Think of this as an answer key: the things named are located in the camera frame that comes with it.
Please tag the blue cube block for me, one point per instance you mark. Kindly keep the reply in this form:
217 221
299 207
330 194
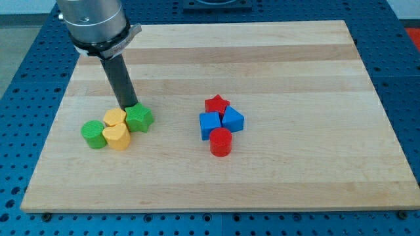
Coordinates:
208 122

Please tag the blue triangle block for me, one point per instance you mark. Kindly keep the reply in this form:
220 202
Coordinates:
232 120

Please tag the green cylinder block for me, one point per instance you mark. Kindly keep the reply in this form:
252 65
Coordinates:
91 132

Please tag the wooden board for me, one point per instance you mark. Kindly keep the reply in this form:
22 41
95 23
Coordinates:
278 116

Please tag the yellow hexagon block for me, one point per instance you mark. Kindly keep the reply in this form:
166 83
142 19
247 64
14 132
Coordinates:
114 117

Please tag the yellow heart block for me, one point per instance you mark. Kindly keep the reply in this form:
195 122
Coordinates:
118 137

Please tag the red cylinder block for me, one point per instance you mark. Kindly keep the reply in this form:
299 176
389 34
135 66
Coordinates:
220 142

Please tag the red star block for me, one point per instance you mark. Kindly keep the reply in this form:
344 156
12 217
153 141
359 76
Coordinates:
216 104

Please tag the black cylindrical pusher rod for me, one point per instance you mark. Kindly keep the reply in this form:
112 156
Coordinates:
120 81

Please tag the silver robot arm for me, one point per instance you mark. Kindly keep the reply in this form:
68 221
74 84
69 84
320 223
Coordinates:
100 28

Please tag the green star block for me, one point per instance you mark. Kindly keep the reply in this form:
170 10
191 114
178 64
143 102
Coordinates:
138 118

